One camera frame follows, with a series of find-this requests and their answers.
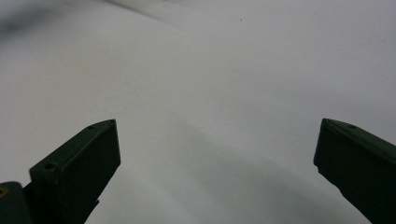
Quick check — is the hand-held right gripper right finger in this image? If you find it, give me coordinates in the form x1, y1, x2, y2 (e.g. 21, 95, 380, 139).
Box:
313, 118, 396, 224

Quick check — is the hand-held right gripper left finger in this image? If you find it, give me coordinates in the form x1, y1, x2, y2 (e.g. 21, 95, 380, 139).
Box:
23, 119, 121, 224

